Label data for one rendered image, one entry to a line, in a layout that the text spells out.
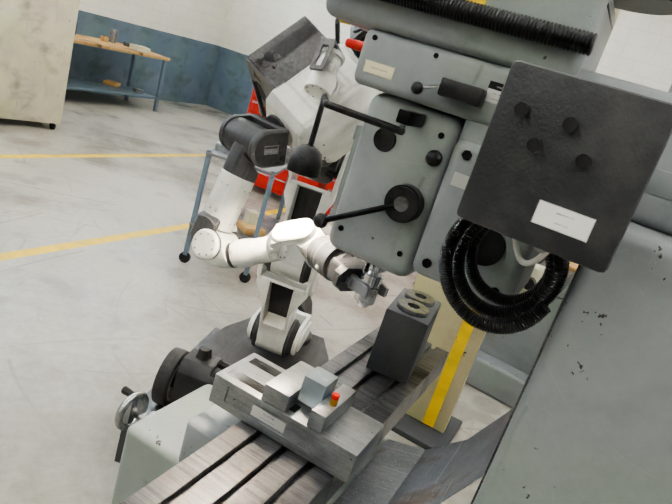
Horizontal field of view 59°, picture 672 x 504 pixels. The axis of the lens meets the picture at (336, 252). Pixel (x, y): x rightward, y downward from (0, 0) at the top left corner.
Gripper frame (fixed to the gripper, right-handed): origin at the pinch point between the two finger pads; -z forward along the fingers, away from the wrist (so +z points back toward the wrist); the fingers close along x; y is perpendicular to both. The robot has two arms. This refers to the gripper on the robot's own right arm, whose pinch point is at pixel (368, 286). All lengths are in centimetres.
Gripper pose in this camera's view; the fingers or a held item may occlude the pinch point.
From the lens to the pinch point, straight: 128.3
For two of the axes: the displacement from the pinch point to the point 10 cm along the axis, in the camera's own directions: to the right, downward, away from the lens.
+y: -3.0, 9.1, 3.0
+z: -5.8, -4.2, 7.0
